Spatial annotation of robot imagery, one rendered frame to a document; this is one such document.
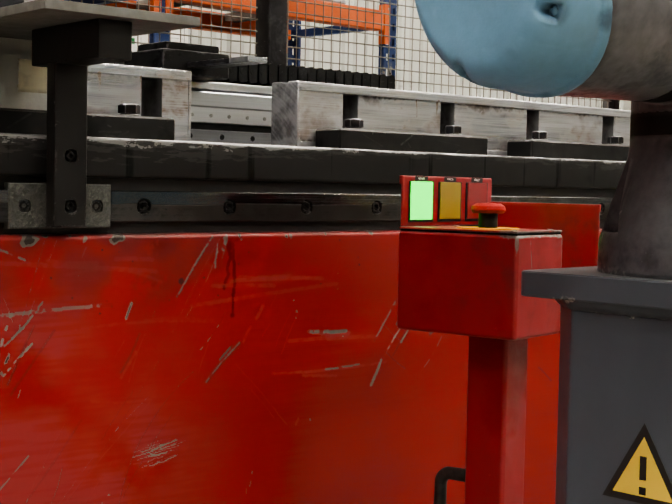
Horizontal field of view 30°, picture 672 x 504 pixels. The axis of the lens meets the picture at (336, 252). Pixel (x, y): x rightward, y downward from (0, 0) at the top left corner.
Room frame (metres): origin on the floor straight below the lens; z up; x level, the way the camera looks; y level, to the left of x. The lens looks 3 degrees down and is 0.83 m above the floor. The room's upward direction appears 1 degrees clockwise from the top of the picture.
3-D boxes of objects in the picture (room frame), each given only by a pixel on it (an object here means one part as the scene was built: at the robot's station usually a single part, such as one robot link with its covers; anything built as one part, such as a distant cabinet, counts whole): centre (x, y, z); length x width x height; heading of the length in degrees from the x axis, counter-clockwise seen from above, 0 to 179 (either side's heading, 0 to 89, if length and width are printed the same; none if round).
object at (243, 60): (1.87, 0.20, 1.01); 0.26 x 0.12 x 0.05; 41
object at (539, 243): (1.49, -0.20, 0.75); 0.20 x 0.16 x 0.18; 142
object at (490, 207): (1.45, -0.17, 0.79); 0.04 x 0.04 x 0.04
